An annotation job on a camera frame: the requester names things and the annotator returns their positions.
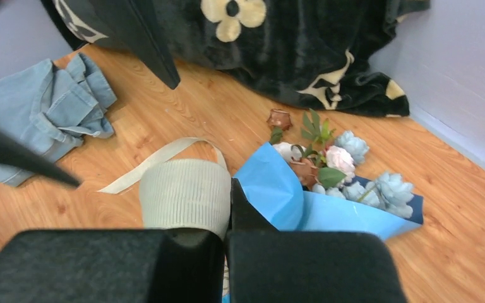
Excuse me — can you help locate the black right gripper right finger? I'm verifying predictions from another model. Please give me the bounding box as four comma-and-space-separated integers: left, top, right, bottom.
226, 179, 407, 302

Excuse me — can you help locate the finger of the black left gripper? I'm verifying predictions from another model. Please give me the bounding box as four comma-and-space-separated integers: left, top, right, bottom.
90, 0, 181, 90
0, 132, 81, 188

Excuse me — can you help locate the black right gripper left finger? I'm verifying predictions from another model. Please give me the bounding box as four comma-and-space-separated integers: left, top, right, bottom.
0, 229, 224, 302

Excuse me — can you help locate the beige ribbon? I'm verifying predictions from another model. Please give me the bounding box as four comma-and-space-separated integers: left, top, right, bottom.
97, 137, 233, 303

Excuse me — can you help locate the blue wrapping paper sheet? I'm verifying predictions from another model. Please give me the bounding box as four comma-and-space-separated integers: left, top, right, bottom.
234, 144, 423, 243

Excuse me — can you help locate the pink white fake flower stem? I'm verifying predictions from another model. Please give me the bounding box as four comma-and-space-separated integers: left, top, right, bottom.
273, 142, 356, 190

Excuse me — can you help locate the blue fake flower stem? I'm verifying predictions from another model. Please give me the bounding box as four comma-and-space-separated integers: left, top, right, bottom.
311, 131, 414, 219

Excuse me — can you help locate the light blue denim cloth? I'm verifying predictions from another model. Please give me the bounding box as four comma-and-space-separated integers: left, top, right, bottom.
0, 52, 118, 187

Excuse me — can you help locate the black floral blanket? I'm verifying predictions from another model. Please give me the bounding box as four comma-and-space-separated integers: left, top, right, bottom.
43, 0, 431, 117

